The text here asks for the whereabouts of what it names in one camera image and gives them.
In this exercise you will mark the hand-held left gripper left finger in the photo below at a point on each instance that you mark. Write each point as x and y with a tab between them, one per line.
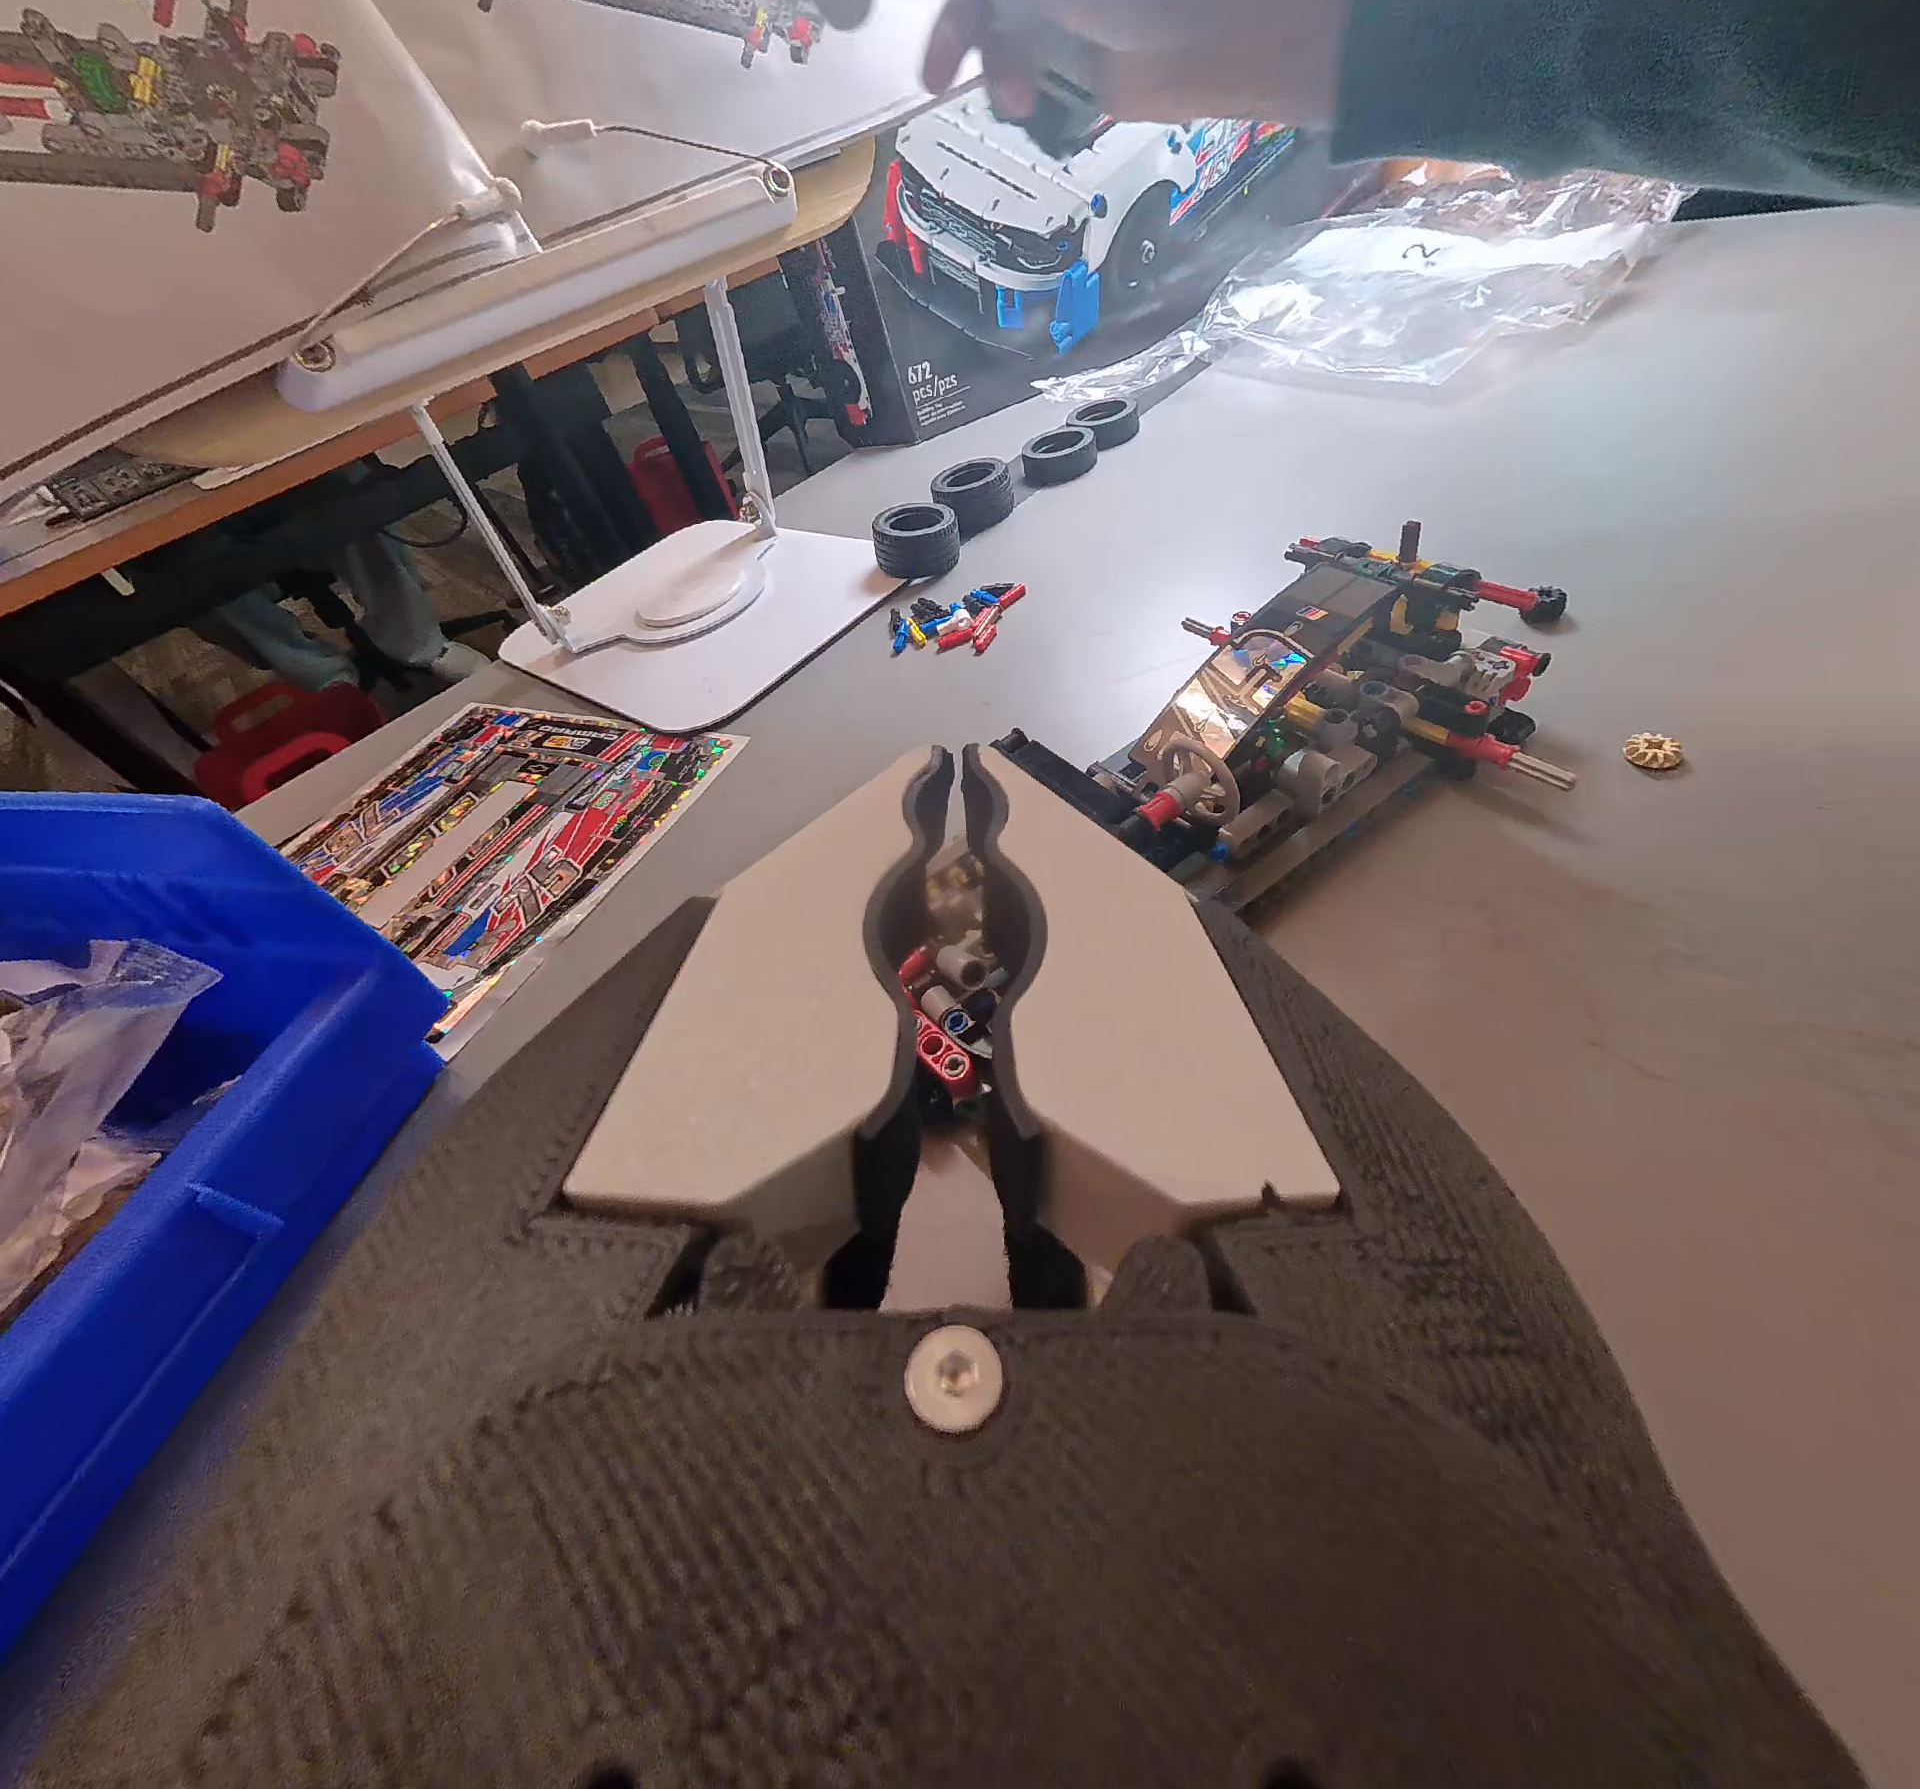
736	1071

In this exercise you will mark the pile of small lego pins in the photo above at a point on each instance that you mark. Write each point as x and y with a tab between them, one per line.
961	617

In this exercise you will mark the clear plastic bag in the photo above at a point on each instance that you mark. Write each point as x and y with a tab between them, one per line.
1427	275

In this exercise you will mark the lego instruction booklet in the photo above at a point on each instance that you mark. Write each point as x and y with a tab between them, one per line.
376	50

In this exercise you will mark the wooden desk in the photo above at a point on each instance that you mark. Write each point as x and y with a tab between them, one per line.
91	551

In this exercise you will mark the black lego set box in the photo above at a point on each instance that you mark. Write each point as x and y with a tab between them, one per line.
961	303

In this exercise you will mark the person's right forearm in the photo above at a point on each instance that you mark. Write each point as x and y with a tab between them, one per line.
1621	18

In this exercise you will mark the black rubber tire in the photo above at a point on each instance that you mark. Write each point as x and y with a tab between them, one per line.
973	491
1105	420
1057	456
917	538

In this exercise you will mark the red plastic container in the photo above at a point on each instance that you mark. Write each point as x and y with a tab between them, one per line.
293	747
683	485

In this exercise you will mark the holographic sticker sheet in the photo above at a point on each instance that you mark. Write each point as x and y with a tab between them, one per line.
510	829

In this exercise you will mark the plastic bags of lego parts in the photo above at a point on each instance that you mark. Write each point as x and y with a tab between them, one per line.
74	1071

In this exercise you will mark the lego car chassis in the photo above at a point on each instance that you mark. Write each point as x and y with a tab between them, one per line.
1304	723

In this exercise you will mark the blue plastic bin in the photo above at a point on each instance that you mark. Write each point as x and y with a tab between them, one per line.
226	1218

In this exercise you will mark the white book stand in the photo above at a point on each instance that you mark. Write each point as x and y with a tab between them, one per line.
705	619

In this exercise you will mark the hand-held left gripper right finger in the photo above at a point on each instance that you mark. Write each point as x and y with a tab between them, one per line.
1170	1071

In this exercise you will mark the tan lego bevel gear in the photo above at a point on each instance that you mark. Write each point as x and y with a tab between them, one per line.
1658	750

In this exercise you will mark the person's right hand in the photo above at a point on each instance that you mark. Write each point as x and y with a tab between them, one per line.
1170	4

